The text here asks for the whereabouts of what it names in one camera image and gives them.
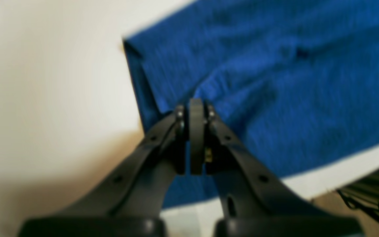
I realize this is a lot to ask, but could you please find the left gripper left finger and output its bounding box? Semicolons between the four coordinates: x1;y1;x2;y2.
19;105;186;237

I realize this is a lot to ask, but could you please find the dark blue t-shirt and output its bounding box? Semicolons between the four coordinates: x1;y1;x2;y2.
123;0;379;198

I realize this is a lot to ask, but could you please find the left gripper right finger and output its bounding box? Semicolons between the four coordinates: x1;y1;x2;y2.
188;98;364;237

